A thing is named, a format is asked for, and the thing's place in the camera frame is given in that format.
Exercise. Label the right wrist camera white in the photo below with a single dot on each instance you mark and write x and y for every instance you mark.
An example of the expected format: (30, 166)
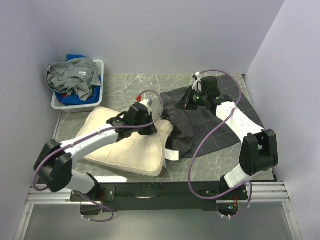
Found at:
(197, 86)

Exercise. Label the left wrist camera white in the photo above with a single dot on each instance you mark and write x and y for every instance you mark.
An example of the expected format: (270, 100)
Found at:
(147, 102)

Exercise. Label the cream pillow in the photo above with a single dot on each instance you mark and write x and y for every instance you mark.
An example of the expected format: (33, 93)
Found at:
(138, 154)

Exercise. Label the dark grey checked pillowcase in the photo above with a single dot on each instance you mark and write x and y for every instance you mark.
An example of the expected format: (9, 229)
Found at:
(190, 127)

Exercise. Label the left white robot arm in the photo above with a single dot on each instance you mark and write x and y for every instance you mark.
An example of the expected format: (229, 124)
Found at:
(55, 162)

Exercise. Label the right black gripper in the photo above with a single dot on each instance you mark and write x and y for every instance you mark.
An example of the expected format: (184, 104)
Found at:
(188, 105)

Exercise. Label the black base beam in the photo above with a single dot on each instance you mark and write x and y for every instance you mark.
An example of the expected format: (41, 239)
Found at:
(162, 195)

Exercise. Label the blue cloth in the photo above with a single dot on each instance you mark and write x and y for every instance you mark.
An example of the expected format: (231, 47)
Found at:
(73, 99)

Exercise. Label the grey crumpled cloth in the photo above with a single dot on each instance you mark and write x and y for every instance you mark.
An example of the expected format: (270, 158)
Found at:
(78, 76)

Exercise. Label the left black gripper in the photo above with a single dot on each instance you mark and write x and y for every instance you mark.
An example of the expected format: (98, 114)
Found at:
(150, 130)

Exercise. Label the white laundry basket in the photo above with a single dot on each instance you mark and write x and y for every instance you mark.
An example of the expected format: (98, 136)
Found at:
(57, 105)

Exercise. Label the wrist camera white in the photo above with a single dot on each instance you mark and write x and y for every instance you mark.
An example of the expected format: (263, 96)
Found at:
(197, 86)
(147, 102)

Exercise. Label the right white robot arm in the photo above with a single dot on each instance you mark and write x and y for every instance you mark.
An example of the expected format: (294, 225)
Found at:
(259, 149)

